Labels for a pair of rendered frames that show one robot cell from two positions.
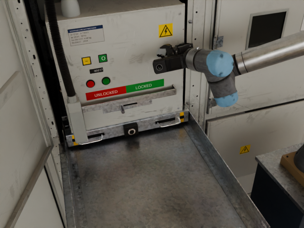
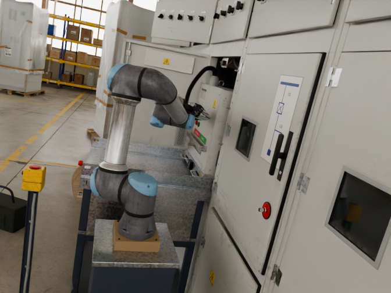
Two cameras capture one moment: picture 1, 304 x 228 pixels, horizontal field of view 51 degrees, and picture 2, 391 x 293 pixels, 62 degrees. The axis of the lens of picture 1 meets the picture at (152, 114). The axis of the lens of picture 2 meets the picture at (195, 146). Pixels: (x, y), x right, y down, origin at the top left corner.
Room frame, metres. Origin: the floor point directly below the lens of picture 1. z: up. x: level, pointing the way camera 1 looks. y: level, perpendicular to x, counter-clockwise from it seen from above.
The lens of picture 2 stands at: (1.11, -1.85, 1.45)
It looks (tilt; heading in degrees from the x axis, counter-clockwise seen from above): 13 degrees down; 91
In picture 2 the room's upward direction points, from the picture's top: 12 degrees clockwise
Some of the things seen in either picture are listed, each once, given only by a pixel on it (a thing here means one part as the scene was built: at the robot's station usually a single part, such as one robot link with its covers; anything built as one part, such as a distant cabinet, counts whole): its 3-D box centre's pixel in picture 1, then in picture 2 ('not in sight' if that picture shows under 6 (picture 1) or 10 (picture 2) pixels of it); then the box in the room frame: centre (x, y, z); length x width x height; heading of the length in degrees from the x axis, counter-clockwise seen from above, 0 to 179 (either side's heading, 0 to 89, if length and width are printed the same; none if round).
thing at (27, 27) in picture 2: not in sight; (23, 49); (-3.89, 6.72, 1.14); 1.20 x 0.90 x 2.28; 98
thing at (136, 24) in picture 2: not in sight; (135, 78); (-0.20, 3.81, 1.14); 1.20 x 0.90 x 2.28; 32
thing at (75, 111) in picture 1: (77, 119); (181, 133); (0.97, 0.28, 1.04); 0.08 x 0.05 x 0.17; 15
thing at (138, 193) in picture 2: not in sight; (140, 192); (0.92, -0.65, 0.96); 0.13 x 0.12 x 0.14; 167
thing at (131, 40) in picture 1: (125, 75); (201, 125); (1.09, 0.10, 1.15); 0.48 x 0.01 x 0.48; 105
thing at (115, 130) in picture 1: (129, 125); (195, 165); (1.11, 0.10, 0.89); 0.54 x 0.05 x 0.06; 105
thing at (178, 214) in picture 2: not in sight; (135, 224); (0.81, 0.02, 0.46); 0.64 x 0.58 x 0.66; 15
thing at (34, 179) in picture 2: not in sight; (34, 177); (0.40, -0.48, 0.85); 0.08 x 0.08 x 0.10; 15
